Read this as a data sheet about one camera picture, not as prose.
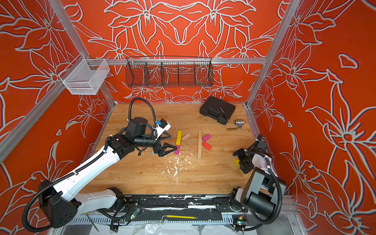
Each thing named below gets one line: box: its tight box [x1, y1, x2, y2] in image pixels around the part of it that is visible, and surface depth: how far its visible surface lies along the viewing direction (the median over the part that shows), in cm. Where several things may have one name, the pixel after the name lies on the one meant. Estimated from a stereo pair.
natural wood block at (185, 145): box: [180, 140, 191, 151], surface depth 96 cm
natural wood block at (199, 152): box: [197, 148, 203, 160], surface depth 92 cm
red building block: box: [202, 141, 212, 151], surface depth 97 cm
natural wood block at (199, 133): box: [197, 129, 203, 139], surface depth 102 cm
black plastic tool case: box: [199, 95, 236, 126], surface depth 109 cm
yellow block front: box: [176, 130, 183, 139], surface depth 100 cm
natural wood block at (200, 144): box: [197, 139, 203, 150], surface depth 97 cm
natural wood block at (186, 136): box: [181, 132, 192, 141], surface depth 100 cm
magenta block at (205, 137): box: [202, 133, 212, 142], surface depth 100 cm
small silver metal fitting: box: [234, 119, 245, 129], surface depth 105 cm
